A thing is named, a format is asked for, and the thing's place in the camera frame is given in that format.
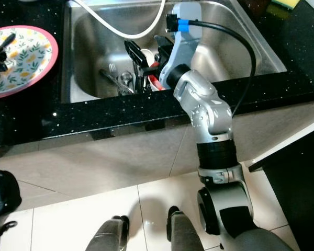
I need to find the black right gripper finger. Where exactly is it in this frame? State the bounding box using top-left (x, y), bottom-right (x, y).
top-left (154, 34), bottom-right (175, 56)
top-left (124, 40), bottom-right (149, 68)

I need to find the white cup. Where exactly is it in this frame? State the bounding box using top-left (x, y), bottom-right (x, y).
top-left (140, 49), bottom-right (159, 67)

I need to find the silver spoon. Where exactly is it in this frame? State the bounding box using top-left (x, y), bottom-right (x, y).
top-left (120, 71), bottom-right (135, 96)

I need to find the red bowl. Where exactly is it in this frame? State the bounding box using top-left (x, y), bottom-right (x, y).
top-left (148, 63), bottom-right (172, 92)

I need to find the floral plate with pink rim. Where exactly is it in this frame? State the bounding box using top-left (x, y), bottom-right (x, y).
top-left (0, 25), bottom-right (59, 100)

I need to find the silver fork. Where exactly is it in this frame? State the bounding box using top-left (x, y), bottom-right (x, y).
top-left (108, 63), bottom-right (125, 90)

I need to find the silver table knife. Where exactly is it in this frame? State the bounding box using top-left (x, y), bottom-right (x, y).
top-left (99, 69), bottom-right (130, 96)

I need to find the stainless steel sink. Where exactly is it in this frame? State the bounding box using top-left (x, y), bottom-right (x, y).
top-left (60, 0), bottom-right (288, 98)

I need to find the yellow green sponge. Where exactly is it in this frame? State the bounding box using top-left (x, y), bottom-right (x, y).
top-left (266, 0), bottom-right (302, 13)

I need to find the grey right robot leg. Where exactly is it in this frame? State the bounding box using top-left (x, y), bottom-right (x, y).
top-left (166, 206), bottom-right (211, 251)

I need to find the grey robot leg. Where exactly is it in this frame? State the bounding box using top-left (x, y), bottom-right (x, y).
top-left (166, 206), bottom-right (211, 251)
top-left (85, 215), bottom-right (129, 251)

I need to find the grey left robot leg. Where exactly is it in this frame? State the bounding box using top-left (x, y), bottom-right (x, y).
top-left (85, 215), bottom-right (129, 251)

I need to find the dark cabinet door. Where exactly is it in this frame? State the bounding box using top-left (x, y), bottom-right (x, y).
top-left (248, 122), bottom-right (314, 251)

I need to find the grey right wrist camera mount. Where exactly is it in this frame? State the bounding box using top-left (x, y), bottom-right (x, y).
top-left (164, 1), bottom-right (204, 89)

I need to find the dark handled utensil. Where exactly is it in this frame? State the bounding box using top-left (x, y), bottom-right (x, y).
top-left (132, 60), bottom-right (150, 93)

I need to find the white hose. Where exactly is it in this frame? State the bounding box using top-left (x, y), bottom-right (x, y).
top-left (71, 0), bottom-right (166, 39)

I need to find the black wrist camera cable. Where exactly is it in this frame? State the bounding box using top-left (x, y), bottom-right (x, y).
top-left (199, 19), bottom-right (257, 117)

